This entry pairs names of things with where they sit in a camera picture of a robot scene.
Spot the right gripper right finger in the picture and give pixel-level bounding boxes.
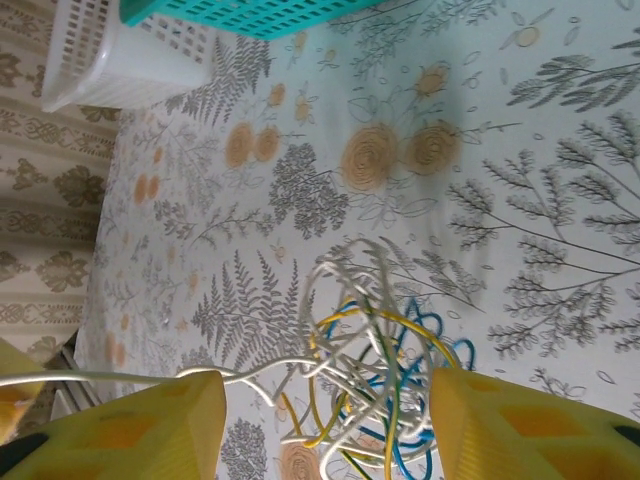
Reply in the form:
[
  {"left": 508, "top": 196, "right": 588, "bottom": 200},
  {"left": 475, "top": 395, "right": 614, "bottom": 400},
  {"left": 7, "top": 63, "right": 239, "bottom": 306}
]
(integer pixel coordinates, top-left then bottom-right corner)
[{"left": 429, "top": 367, "right": 640, "bottom": 480}]

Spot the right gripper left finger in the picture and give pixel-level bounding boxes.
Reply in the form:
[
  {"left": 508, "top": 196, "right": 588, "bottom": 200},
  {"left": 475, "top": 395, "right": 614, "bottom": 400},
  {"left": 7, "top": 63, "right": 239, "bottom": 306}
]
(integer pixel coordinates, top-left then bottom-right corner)
[{"left": 0, "top": 369, "right": 229, "bottom": 480}]

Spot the pile of rubber bands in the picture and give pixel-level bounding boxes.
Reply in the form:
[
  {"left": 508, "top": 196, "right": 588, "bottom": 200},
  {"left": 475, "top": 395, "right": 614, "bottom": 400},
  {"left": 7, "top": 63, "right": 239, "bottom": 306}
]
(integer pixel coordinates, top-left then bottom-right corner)
[{"left": 0, "top": 238, "right": 441, "bottom": 480}]

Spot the blue cable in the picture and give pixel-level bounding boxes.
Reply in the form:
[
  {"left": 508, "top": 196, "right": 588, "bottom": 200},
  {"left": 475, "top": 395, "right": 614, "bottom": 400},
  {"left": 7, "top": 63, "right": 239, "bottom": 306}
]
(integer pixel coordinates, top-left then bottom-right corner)
[{"left": 319, "top": 297, "right": 476, "bottom": 480}]

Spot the floral table cloth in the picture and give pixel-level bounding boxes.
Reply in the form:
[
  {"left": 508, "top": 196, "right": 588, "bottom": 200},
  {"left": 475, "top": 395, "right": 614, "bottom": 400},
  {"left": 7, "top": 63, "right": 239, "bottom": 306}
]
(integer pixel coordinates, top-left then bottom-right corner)
[{"left": 74, "top": 0, "right": 640, "bottom": 480}]

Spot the white plastic basket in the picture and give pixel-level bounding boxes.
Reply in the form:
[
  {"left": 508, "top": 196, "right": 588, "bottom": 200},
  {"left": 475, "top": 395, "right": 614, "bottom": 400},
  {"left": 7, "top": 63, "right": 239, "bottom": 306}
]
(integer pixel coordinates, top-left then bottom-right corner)
[{"left": 40, "top": 0, "right": 216, "bottom": 114}]

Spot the teal plastic basket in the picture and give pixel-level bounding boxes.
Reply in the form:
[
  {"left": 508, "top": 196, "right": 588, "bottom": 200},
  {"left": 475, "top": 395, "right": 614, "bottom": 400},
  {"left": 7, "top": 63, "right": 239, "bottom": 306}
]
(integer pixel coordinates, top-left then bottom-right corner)
[{"left": 118, "top": 0, "right": 396, "bottom": 41}]

